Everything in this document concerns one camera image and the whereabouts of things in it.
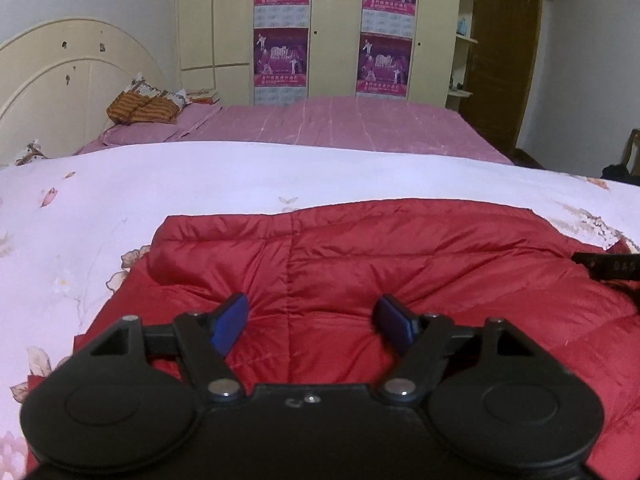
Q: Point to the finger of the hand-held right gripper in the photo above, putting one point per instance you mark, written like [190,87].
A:
[607,266]

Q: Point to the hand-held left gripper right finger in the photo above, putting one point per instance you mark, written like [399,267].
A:
[396,324]

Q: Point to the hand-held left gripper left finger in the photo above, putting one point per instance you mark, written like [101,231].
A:
[230,322]

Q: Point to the red down jacket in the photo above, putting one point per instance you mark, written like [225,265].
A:
[350,260]

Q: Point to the black bag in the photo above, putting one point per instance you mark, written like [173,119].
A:
[622,172]

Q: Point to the wooden chair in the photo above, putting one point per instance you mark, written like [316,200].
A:
[634,147]

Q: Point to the bed with floral sheet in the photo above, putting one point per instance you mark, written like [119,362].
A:
[150,180]

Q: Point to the bed with pink sheet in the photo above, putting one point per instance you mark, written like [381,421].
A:
[325,125]

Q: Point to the stack of books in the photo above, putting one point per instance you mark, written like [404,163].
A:
[204,96]

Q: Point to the brown wooden door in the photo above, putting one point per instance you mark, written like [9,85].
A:
[505,60]

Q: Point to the orange striped cloth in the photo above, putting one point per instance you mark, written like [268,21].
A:
[145,108]

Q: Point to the floral pillow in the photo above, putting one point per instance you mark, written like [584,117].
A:
[32,154]
[160,91]

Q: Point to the cream open shelf unit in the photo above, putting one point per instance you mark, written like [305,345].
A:
[462,60]

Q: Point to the blue figurine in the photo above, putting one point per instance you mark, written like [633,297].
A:
[462,26]

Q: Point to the cream rounded headboard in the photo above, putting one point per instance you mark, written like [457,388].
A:
[65,80]

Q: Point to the cream wardrobe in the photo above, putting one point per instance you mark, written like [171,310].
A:
[335,35]

